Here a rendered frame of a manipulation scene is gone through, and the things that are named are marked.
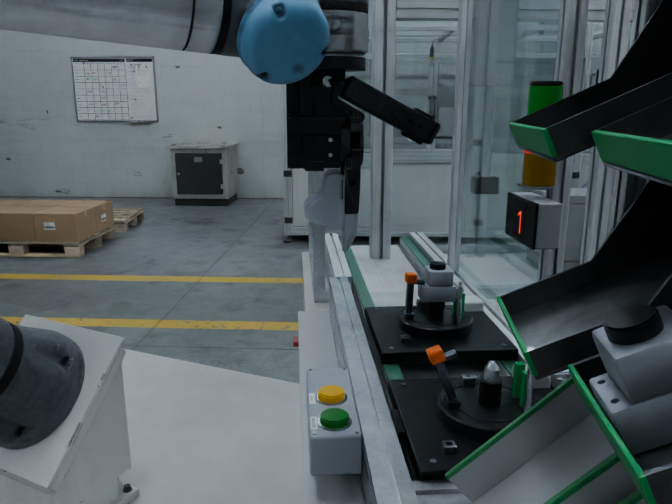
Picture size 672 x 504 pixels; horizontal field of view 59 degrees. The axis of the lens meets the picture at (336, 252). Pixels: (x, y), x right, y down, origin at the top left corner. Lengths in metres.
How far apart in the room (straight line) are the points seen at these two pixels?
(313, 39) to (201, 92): 8.51
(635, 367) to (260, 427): 0.77
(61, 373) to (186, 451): 0.28
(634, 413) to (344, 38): 0.44
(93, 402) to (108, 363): 0.05
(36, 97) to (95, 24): 9.43
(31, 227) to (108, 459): 5.32
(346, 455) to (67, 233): 5.28
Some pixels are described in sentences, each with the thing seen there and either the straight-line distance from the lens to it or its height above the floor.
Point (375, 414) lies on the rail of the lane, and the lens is 0.89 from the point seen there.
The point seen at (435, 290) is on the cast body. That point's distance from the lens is 1.12.
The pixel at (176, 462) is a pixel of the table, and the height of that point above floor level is 0.86.
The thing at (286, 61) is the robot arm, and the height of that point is 1.42.
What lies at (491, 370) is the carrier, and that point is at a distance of 0.83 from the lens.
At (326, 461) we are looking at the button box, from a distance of 0.84.
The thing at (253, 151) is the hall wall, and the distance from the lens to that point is 8.87.
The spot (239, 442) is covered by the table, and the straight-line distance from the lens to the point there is 1.02.
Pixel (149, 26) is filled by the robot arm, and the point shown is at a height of 1.44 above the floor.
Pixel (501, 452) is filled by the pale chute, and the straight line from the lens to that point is 0.65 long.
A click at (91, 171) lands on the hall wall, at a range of 9.65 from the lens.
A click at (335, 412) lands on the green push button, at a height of 0.97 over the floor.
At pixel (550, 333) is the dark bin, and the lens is 0.53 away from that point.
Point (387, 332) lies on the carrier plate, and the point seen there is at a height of 0.97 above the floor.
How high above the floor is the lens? 1.39
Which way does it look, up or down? 14 degrees down
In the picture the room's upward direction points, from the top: straight up
